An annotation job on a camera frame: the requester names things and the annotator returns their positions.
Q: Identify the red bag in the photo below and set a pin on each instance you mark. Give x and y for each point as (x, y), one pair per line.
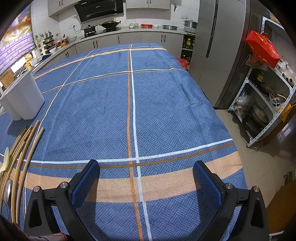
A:
(262, 48)

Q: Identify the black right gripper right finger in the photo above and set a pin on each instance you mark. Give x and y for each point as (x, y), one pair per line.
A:
(251, 223)

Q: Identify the steel basin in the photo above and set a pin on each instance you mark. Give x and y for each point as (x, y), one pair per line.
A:
(170, 27)

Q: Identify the grey kitchen cabinets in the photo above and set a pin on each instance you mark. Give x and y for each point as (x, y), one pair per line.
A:
(171, 40)
(57, 7)

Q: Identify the white metal shelf rack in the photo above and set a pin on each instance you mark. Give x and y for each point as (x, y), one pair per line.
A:
(266, 99)

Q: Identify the steel steamer pot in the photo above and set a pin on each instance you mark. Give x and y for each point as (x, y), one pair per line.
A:
(190, 26)

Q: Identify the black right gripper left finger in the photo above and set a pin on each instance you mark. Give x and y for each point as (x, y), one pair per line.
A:
(67, 197)

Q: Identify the grey double door refrigerator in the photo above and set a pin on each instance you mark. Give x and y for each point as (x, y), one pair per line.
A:
(220, 52)

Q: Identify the wooden cutting board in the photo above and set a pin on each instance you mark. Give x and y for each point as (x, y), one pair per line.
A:
(7, 78)

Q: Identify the black range hood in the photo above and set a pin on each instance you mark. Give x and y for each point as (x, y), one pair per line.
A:
(88, 10)

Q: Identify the grey lower kitchen cabinets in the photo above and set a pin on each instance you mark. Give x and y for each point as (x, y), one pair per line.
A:
(171, 40)

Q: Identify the printed window blind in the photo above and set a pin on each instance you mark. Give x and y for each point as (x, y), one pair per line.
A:
(18, 40)

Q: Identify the blue plaid tablecloth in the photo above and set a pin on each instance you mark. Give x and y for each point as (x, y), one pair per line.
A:
(143, 118)

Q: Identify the black cooking pot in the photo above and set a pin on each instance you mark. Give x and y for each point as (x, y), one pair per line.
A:
(90, 31)

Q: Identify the white plastic spoon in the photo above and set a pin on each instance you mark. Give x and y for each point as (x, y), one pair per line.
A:
(5, 162)

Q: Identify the red trash bin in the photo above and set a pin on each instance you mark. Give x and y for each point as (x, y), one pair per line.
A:
(184, 63)

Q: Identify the black wok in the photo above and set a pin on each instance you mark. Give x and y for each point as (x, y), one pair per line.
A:
(110, 24)

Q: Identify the white plastic utensil holder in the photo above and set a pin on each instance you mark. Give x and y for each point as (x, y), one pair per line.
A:
(23, 99)

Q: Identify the grey upper kitchen cabinets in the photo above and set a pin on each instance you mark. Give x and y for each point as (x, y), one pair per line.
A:
(57, 7)

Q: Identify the wooden knife rack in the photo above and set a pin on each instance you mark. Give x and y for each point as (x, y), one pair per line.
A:
(45, 42)

